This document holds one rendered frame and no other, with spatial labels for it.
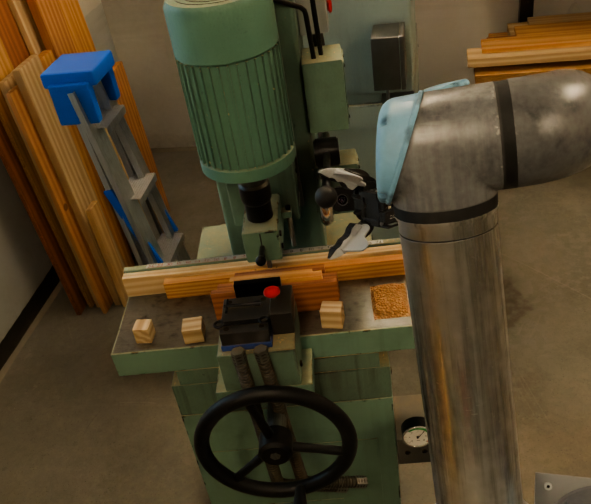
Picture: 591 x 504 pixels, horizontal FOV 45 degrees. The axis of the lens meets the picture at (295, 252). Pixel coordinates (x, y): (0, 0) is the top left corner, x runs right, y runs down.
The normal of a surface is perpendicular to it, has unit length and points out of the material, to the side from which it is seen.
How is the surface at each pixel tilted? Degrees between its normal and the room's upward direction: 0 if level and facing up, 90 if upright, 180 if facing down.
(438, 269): 76
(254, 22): 90
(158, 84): 90
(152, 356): 90
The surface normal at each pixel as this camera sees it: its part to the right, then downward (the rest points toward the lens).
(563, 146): 0.35, 0.38
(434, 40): -0.14, 0.60
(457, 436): -0.45, 0.36
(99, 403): -0.13, -0.80
